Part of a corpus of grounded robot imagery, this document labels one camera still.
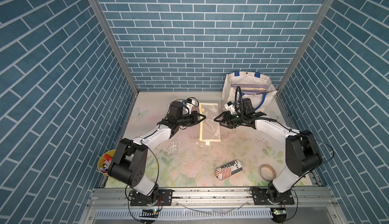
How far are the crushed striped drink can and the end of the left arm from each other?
0.29m

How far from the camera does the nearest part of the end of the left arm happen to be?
67 centimetres

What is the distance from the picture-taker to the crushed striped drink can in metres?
0.80
